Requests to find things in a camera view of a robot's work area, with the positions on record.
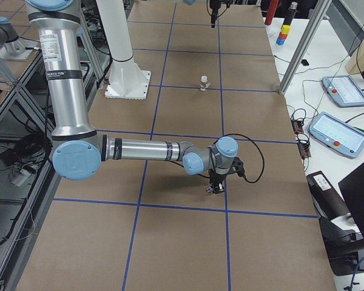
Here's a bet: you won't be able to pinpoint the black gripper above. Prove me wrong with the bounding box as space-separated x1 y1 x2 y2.
208 169 227 194
209 0 220 28

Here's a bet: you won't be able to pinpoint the white PPR valve with handle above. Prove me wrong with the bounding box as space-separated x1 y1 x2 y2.
200 75 211 92

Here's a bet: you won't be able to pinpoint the red cylinder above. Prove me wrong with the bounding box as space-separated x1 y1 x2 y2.
265 0 279 25

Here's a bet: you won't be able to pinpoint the stacked coloured toy blocks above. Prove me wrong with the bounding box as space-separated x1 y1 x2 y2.
275 25 291 45

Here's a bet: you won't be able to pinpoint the brown paper table mat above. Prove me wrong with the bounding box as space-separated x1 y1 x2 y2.
17 1 335 290

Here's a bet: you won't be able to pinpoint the small black puck device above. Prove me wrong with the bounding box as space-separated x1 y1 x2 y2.
301 59 309 66

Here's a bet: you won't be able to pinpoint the near teach pendant tablet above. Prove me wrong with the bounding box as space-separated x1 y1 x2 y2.
308 112 364 159

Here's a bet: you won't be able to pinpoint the teach pendant tablet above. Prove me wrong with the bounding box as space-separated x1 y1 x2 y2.
322 75 364 107
308 112 364 159

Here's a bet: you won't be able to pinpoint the black monitor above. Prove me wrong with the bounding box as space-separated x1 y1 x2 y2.
339 162 364 236

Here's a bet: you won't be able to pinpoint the far teach pendant tablet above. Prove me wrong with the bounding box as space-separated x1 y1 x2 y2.
322 75 364 107

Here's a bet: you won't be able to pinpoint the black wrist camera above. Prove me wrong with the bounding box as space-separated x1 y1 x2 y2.
228 156 245 178

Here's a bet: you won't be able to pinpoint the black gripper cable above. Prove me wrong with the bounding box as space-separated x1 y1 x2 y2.
197 133 266 184

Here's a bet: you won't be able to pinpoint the aluminium frame post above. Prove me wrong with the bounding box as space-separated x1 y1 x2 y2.
277 0 332 95

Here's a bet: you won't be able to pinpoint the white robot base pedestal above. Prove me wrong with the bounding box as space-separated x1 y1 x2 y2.
96 0 151 100

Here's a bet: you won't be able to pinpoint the aluminium frame rack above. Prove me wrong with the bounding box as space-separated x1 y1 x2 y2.
0 2 107 290

